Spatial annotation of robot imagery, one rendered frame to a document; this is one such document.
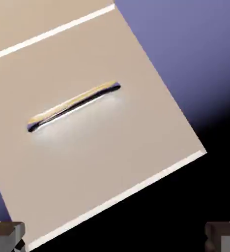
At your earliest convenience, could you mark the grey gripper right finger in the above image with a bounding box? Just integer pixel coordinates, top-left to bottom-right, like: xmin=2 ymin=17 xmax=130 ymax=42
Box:
xmin=204 ymin=221 xmax=230 ymax=252

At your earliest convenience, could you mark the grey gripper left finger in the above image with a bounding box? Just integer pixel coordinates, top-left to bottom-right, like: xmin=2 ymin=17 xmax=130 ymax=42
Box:
xmin=0 ymin=221 xmax=27 ymax=252

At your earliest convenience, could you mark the beige painted cabinet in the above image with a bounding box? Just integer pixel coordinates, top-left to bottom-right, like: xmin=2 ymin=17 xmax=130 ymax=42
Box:
xmin=0 ymin=0 xmax=208 ymax=252

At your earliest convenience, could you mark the plain beige drawer front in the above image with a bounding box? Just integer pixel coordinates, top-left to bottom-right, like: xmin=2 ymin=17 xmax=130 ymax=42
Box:
xmin=0 ymin=0 xmax=114 ymax=56

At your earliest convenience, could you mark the beige drawer front with handle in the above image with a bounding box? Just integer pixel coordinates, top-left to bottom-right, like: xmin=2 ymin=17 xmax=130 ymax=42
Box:
xmin=0 ymin=8 xmax=201 ymax=245

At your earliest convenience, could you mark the shiny curved metal handle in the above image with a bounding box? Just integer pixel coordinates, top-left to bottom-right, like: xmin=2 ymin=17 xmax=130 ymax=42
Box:
xmin=27 ymin=80 xmax=122 ymax=133

